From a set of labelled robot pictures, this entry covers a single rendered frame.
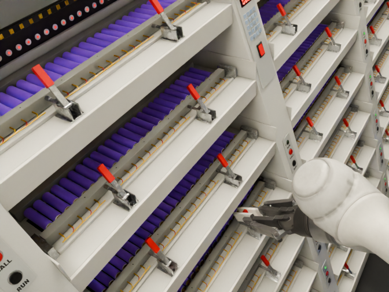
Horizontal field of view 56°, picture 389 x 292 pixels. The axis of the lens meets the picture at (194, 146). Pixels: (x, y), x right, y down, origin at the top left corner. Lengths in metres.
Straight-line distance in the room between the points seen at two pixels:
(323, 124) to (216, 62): 0.55
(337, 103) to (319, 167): 0.87
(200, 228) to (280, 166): 0.35
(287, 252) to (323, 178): 0.65
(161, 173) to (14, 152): 0.27
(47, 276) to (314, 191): 0.42
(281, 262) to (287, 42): 0.66
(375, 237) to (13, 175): 0.52
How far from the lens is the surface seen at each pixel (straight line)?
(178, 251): 0.81
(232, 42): 0.90
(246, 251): 1.01
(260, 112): 0.97
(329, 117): 1.39
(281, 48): 1.05
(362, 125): 1.67
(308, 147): 1.27
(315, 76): 1.27
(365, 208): 0.62
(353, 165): 1.71
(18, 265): 0.57
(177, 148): 0.75
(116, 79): 0.65
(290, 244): 1.24
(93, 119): 0.59
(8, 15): 0.77
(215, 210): 0.86
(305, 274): 1.40
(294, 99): 1.16
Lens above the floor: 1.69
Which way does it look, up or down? 30 degrees down
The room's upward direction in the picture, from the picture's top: 25 degrees counter-clockwise
